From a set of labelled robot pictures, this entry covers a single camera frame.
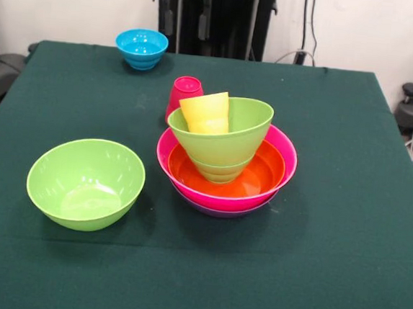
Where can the small blue bowl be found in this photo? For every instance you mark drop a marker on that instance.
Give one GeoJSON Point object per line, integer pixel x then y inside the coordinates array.
{"type": "Point", "coordinates": [141, 53]}

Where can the red cup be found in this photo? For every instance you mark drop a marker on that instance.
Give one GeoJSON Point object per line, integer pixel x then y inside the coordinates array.
{"type": "Point", "coordinates": [183, 91]}

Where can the orange bowl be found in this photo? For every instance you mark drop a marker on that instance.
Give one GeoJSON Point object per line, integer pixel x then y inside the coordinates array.
{"type": "Point", "coordinates": [262, 174]}

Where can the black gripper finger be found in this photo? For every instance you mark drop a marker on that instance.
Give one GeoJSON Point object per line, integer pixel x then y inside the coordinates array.
{"type": "Point", "coordinates": [167, 13]}
{"type": "Point", "coordinates": [204, 17]}

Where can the yellow cup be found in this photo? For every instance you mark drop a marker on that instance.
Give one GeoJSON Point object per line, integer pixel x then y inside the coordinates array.
{"type": "Point", "coordinates": [206, 114]}

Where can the purple bowl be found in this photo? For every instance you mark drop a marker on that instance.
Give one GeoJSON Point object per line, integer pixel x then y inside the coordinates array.
{"type": "Point", "coordinates": [226, 214]}

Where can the pink bowl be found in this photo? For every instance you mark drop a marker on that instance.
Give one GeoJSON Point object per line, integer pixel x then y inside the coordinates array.
{"type": "Point", "coordinates": [289, 158]}

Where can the dark green tablecloth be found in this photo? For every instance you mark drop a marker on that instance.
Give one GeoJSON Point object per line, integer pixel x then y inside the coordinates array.
{"type": "Point", "coordinates": [196, 269]}

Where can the black office chair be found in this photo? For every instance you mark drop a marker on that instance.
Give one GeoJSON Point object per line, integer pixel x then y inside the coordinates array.
{"type": "Point", "coordinates": [4, 64]}

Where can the small ribbed green bowl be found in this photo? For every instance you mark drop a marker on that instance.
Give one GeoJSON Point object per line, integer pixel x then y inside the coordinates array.
{"type": "Point", "coordinates": [219, 173]}

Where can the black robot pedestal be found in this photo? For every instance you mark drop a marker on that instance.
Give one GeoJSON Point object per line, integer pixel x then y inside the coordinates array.
{"type": "Point", "coordinates": [232, 19]}

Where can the black plug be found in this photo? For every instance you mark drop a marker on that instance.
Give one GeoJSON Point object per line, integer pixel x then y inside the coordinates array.
{"type": "Point", "coordinates": [300, 57]}

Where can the medium green bowl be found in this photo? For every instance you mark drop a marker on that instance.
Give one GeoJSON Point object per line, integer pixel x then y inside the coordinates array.
{"type": "Point", "coordinates": [236, 142]}

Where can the large green bowl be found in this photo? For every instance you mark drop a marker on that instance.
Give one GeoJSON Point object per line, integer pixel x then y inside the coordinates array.
{"type": "Point", "coordinates": [84, 183]}

